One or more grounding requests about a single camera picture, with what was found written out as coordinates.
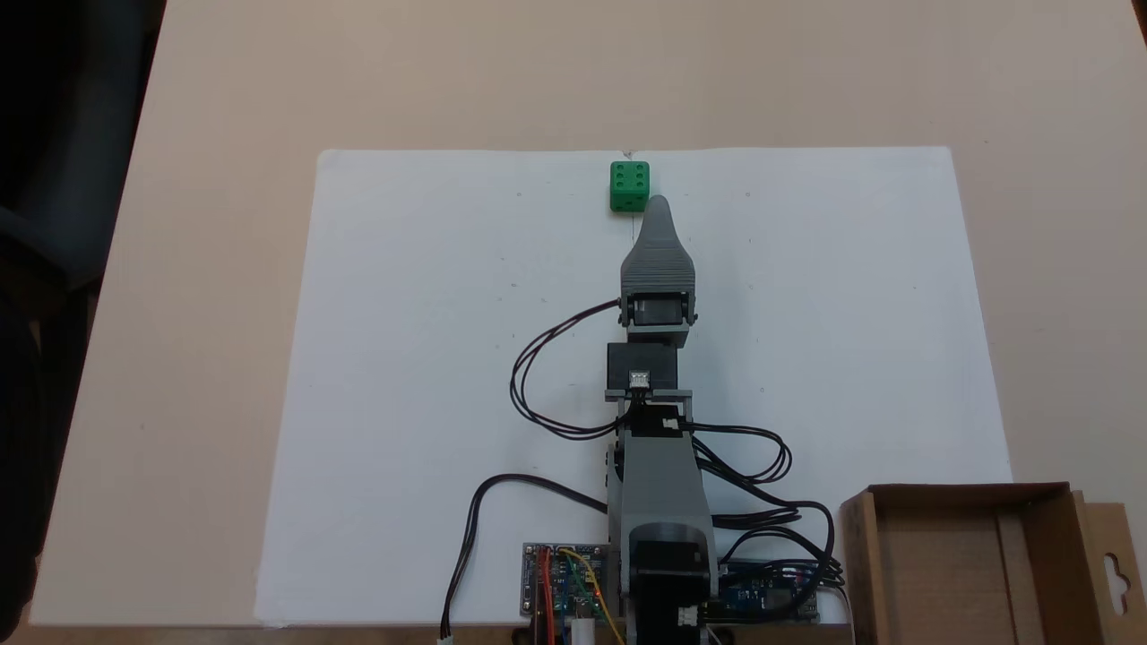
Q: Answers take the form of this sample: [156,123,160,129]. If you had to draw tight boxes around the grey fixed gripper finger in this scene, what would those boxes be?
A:
[621,195,697,296]

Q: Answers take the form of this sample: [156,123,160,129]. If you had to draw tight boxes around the green dice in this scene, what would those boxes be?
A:
[609,160,651,214]

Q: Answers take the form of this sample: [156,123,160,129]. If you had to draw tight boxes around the white paper sheet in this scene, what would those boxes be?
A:
[254,146,1013,628]

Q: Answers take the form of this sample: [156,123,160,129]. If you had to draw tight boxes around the blue circuit board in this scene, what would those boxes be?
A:
[717,560,821,622]

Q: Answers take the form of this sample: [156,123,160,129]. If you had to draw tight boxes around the brown cardboard box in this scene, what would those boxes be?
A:
[840,482,1147,645]

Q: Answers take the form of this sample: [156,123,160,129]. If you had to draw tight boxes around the black looped wrist cable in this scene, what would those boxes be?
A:
[509,300,628,442]

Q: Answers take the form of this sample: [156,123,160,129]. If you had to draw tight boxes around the black looped elbow cable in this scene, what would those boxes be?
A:
[690,421,795,486]

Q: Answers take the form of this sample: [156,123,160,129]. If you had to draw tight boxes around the long black power cable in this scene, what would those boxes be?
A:
[439,473,612,642]

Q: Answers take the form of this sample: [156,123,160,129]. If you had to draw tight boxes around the black base motor cable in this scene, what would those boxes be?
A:
[712,500,846,594]

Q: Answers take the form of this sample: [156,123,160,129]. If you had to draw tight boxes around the yellow wire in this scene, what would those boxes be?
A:
[560,548,626,645]

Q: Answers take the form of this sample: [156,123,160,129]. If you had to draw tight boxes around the circuit board with coloured wires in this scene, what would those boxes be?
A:
[522,542,612,621]

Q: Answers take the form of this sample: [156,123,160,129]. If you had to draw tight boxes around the red wire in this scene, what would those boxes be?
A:
[536,548,556,645]

